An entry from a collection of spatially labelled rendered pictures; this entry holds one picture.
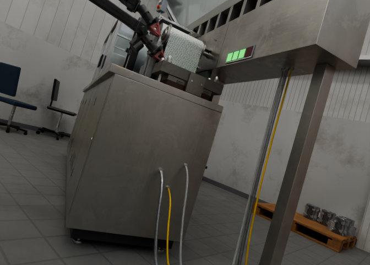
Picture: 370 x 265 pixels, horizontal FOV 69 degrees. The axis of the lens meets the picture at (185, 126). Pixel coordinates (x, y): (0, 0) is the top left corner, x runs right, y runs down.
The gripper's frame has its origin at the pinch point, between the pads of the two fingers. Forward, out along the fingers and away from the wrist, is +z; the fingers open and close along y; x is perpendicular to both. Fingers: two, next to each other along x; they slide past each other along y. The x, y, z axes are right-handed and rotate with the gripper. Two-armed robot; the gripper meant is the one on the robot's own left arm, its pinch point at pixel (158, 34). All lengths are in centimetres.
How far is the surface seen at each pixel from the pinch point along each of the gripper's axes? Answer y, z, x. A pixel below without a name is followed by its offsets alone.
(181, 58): 7.2, 19.8, 1.2
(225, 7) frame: 6, 9, 50
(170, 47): 7.6, 10.3, -1.6
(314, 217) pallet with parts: -85, 284, 83
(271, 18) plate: 59, 27, 28
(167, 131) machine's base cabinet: 30, 45, -40
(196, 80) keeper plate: 27.8, 33.5, -8.6
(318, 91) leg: 82, 61, 10
